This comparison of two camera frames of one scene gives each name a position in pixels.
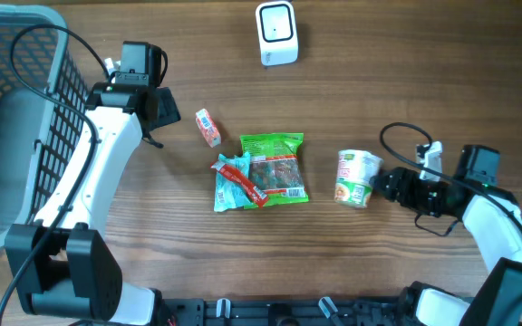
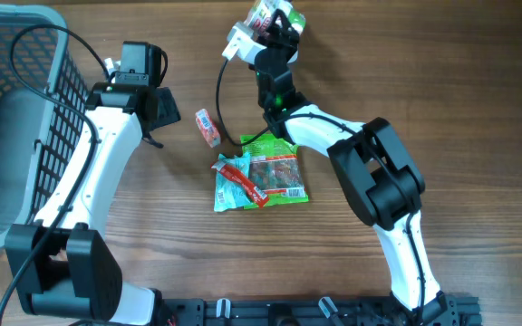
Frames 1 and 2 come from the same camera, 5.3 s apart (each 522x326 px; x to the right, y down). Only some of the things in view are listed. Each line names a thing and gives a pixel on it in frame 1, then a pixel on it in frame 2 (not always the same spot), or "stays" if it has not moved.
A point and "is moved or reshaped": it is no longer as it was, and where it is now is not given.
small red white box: (207, 128) stays
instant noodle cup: (355, 171) is moved or reshaped
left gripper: (167, 111) stays
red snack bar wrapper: (257, 196) stays
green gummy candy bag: (276, 166) stays
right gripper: (392, 184) → (277, 41)
